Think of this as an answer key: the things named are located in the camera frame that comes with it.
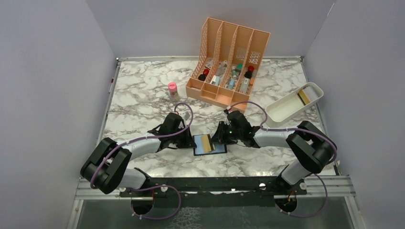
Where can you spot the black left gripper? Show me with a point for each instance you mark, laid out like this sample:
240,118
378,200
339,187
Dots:
188,141

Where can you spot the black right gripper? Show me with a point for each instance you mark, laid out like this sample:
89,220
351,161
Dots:
219,136

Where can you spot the gold credit card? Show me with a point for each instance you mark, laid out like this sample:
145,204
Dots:
207,144

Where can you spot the black leather card holder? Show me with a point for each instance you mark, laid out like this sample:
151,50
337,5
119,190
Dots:
198,151

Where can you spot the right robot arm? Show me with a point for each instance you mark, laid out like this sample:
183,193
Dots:
313,150

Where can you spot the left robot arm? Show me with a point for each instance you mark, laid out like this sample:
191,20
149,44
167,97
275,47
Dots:
107,167

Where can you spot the pink cartoon bottle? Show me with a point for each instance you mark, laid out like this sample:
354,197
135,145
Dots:
173,92

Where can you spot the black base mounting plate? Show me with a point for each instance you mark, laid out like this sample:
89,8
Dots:
207,192

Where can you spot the teal cap tube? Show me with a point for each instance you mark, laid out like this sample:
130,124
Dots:
236,70

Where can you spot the white plastic tray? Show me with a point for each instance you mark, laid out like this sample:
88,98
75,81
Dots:
289,106

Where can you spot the peach desk organizer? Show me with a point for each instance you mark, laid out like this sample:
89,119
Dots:
224,44

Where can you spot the aluminium table frame rail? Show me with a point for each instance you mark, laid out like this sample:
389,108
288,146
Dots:
316,187

